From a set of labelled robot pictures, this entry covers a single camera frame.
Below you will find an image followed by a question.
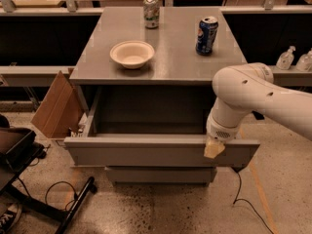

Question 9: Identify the black looped cable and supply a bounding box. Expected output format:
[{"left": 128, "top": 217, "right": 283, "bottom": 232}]
[{"left": 44, "top": 180, "right": 79, "bottom": 213}]

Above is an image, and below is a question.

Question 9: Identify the blue pepsi can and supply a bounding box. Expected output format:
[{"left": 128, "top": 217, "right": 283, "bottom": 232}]
[{"left": 196, "top": 16, "right": 218, "bottom": 56}]

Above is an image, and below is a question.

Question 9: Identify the black power adapter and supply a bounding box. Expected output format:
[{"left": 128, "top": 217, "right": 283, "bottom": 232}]
[{"left": 231, "top": 167, "right": 246, "bottom": 173}]

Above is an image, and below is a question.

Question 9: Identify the grey top drawer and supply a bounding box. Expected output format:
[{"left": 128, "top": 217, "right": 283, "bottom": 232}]
[{"left": 64, "top": 85, "right": 259, "bottom": 168}]

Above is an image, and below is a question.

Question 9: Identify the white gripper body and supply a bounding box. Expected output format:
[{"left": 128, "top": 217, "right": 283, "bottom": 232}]
[{"left": 206, "top": 99, "right": 243, "bottom": 142}]

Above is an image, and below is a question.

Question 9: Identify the grey drawer cabinet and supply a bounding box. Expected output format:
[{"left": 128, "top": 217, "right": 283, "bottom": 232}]
[{"left": 69, "top": 6, "right": 256, "bottom": 185}]

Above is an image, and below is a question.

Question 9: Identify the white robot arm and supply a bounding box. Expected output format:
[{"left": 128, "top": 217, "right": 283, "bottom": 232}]
[{"left": 204, "top": 62, "right": 312, "bottom": 159}]

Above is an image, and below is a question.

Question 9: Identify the green white soda can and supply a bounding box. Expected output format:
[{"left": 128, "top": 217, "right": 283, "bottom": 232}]
[{"left": 143, "top": 0, "right": 160, "bottom": 28}]

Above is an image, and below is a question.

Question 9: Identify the white paper bowl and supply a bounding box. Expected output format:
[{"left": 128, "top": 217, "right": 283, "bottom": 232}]
[{"left": 110, "top": 41, "right": 155, "bottom": 69}]

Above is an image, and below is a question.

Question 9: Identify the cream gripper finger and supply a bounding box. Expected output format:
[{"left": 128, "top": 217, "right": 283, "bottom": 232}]
[{"left": 204, "top": 137, "right": 225, "bottom": 159}]

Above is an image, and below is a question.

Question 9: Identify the brown cardboard box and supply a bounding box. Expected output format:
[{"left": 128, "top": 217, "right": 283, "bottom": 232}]
[{"left": 31, "top": 71, "right": 84, "bottom": 138}]

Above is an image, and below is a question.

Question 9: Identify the grey drawer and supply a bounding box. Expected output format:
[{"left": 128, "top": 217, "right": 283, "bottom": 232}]
[
  {"left": 64, "top": 85, "right": 259, "bottom": 168},
  {"left": 105, "top": 167, "right": 216, "bottom": 184}
]

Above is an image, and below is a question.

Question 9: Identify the clear sanitizer bottle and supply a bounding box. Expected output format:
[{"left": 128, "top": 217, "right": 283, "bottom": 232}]
[
  {"left": 276, "top": 46, "right": 295, "bottom": 70},
  {"left": 295, "top": 49, "right": 312, "bottom": 72}
]

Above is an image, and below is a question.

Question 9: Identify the grey bottom drawer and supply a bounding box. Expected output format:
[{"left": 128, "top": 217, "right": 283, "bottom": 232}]
[{"left": 105, "top": 167, "right": 216, "bottom": 184}]

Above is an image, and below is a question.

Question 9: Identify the black white sneaker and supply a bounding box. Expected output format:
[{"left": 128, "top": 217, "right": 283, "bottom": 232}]
[{"left": 0, "top": 203, "right": 22, "bottom": 234}]

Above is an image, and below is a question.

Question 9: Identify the black floor cable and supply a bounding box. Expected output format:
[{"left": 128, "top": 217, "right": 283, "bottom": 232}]
[{"left": 231, "top": 172, "right": 276, "bottom": 234}]

